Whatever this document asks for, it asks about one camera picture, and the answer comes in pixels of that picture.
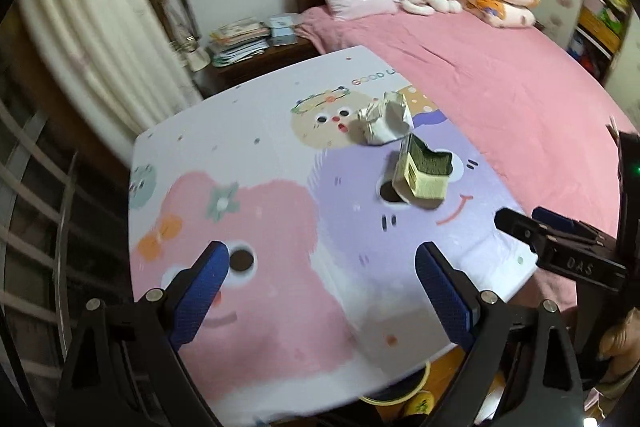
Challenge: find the metal window grille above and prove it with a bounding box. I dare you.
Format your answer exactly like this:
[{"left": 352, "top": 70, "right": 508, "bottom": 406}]
[{"left": 1, "top": 72, "right": 128, "bottom": 423}]

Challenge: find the person's right hand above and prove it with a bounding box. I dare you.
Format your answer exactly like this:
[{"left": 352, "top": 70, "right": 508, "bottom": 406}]
[{"left": 599, "top": 308, "right": 640, "bottom": 384}]

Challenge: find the dark wooden nightstand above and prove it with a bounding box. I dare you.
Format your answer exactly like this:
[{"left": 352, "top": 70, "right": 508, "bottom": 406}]
[{"left": 194, "top": 38, "right": 319, "bottom": 98}]

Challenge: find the folding table with cartoon top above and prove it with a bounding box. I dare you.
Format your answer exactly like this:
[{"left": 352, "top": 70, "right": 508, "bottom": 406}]
[{"left": 129, "top": 46, "right": 535, "bottom": 426}]

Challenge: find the cream curtain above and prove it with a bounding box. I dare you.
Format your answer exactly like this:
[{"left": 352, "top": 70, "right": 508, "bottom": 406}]
[{"left": 17, "top": 0, "right": 202, "bottom": 165}]

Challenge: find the bookshelf with items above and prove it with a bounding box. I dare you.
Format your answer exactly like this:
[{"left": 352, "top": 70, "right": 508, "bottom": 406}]
[{"left": 567, "top": 0, "right": 632, "bottom": 87}]

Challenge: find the beige green carton box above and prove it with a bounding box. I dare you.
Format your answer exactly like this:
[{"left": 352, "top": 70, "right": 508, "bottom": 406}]
[{"left": 392, "top": 133, "right": 454, "bottom": 209}]

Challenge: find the blue tissue box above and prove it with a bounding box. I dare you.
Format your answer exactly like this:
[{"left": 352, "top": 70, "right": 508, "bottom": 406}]
[{"left": 265, "top": 13, "right": 303, "bottom": 46}]

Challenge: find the pink bed blanket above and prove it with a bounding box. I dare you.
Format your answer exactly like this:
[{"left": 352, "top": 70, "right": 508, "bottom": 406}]
[{"left": 286, "top": 8, "right": 630, "bottom": 314}]

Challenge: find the stack of books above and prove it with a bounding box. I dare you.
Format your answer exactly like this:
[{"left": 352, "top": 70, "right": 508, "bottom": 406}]
[{"left": 208, "top": 17, "right": 270, "bottom": 68}]

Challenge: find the blue trash bin yellow rim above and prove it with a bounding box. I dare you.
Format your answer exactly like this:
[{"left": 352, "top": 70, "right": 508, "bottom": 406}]
[{"left": 359, "top": 361, "right": 431, "bottom": 407}]

